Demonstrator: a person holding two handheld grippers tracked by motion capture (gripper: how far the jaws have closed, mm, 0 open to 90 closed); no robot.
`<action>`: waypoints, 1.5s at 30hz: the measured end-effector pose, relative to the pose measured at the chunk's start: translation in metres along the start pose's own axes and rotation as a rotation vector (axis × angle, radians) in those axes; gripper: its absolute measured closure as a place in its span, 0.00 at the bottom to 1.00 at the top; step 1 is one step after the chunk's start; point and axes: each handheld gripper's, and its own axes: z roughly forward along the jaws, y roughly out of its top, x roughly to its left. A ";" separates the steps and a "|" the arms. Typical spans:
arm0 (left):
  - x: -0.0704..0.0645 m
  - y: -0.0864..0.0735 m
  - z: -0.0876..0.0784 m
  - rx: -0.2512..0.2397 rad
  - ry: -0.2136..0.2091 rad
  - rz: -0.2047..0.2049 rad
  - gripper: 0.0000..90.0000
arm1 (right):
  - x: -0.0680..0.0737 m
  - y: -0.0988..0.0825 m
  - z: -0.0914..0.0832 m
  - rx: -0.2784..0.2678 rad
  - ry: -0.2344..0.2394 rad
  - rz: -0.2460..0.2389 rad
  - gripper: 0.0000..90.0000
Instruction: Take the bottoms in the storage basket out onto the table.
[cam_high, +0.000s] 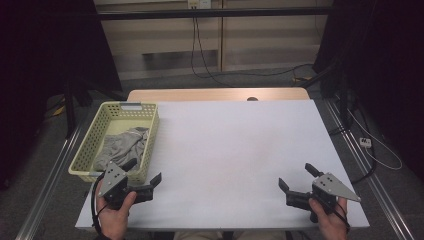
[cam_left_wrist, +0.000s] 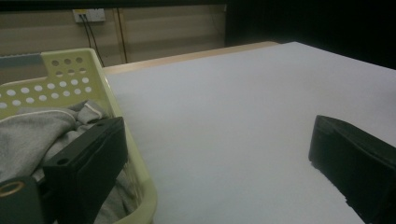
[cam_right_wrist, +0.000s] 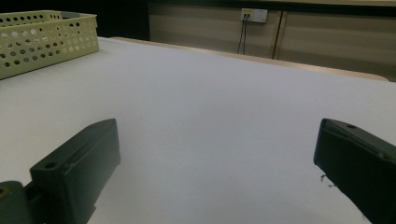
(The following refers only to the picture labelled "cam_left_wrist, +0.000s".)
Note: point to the white table mat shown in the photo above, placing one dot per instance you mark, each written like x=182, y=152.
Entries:
x=233, y=124

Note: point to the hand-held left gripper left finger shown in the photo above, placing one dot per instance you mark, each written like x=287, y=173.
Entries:
x=84, y=168

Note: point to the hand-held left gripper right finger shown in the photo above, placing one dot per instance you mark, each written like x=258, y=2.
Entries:
x=355, y=161

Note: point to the wooden table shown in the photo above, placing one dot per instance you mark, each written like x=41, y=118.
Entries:
x=186, y=57

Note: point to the dark curtain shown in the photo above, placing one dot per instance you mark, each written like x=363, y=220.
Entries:
x=311, y=25

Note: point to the grey cloth garment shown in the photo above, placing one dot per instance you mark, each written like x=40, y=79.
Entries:
x=31, y=133

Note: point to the white wall socket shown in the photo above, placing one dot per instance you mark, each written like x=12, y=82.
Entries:
x=91, y=14

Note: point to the pale yellow perforated plastic basket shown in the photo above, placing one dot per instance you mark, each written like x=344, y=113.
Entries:
x=93, y=77

